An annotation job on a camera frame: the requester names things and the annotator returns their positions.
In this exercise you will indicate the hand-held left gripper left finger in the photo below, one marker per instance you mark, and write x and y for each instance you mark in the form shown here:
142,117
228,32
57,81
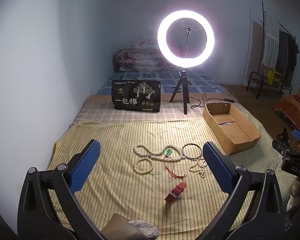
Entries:
86,162

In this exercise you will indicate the black tripod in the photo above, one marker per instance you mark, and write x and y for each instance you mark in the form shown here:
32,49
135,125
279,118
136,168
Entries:
183,80

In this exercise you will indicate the grey knit cloth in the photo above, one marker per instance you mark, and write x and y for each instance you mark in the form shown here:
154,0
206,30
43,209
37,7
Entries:
146,230

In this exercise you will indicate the dark hanging clothes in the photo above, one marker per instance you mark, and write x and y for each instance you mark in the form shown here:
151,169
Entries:
286,55

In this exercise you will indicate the yellow box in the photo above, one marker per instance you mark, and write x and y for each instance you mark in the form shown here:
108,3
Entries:
273,77

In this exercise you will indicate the person's right hand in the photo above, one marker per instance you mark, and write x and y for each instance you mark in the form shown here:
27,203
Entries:
293,192

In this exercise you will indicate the black printed bag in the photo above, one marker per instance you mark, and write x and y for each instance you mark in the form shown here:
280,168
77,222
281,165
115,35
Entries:
135,97

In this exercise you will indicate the yellow striped bedsheet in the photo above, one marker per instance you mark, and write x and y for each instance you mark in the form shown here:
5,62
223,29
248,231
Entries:
115,142

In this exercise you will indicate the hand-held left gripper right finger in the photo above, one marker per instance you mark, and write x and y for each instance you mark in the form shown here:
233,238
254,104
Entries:
217,170

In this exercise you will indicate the pink checked blanket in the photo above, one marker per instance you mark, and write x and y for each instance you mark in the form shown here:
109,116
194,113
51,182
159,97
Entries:
95,110

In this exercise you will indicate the white striped towel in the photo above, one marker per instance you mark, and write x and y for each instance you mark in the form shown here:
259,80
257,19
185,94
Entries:
271,42

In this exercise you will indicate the black strip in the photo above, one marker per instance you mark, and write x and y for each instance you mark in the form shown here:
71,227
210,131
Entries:
226,123

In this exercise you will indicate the thin dark bangle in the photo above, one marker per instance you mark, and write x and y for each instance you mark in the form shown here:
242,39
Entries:
183,151

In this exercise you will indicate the brown cloth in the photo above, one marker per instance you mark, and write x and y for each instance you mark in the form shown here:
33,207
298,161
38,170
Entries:
118,226

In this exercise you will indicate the cardboard box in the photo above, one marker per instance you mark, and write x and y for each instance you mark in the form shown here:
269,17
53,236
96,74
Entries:
242,132

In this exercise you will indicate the folded floral quilt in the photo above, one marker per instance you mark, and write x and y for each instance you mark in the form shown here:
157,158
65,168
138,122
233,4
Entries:
135,57

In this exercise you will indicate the orange cloth covered furniture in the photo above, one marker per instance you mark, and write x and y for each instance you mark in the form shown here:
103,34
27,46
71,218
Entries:
293,110

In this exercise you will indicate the black clothes rack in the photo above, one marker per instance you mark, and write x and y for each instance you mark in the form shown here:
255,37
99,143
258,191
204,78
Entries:
263,12

